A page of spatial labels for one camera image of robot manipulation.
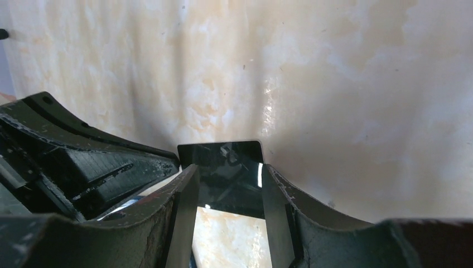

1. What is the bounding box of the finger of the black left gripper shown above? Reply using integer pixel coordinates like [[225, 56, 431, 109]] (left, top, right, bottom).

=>
[[1, 92, 179, 222]]

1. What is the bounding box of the pink music stand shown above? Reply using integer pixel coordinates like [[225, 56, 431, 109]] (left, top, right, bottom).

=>
[[0, 28, 9, 40]]

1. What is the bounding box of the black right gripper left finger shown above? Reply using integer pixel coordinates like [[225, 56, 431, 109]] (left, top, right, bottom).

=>
[[1, 165, 200, 267]]

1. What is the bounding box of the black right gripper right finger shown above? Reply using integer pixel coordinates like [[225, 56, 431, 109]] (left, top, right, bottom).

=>
[[262, 164, 472, 267]]

